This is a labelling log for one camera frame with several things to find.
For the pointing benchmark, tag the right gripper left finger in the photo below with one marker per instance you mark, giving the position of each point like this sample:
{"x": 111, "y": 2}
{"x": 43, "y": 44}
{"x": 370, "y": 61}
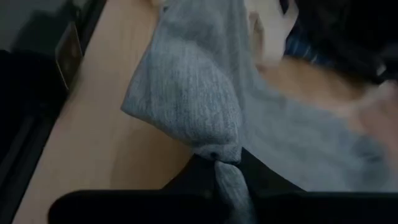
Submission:
{"x": 199, "y": 177}

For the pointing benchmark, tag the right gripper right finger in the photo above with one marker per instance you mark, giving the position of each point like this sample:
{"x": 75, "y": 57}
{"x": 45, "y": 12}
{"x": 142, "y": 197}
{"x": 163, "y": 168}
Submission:
{"x": 267, "y": 180}

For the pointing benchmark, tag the light grey small cloth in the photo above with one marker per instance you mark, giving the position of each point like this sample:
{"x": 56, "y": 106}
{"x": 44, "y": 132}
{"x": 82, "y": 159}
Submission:
{"x": 192, "y": 87}

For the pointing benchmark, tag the blue plaid pajama pants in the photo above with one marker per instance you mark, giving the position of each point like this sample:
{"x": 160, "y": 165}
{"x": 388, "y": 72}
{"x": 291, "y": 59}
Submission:
{"x": 301, "y": 49}

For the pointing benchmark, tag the cream canvas tote bag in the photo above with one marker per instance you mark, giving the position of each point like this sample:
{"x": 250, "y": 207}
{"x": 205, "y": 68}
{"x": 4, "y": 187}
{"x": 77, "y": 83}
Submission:
{"x": 273, "y": 31}

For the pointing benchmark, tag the black aluminium table frame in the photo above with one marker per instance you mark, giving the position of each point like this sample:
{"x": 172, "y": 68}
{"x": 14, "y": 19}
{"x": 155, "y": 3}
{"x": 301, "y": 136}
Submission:
{"x": 18, "y": 140}

